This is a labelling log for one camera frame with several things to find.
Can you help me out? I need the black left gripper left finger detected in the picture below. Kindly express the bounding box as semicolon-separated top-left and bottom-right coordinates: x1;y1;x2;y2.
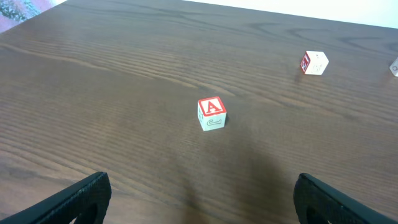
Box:
1;172;111;224

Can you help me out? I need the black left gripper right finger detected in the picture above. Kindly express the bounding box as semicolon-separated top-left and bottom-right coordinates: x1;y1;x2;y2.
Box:
293;173;397;224

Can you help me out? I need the red letter I block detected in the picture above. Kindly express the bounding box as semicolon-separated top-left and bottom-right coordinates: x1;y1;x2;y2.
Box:
389;58;398;77

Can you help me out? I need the red letter A block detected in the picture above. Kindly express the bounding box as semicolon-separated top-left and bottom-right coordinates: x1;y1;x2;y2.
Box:
198;96;227;131

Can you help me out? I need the white block with number 5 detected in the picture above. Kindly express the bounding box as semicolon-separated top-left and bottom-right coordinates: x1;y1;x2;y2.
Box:
300;51;329;75

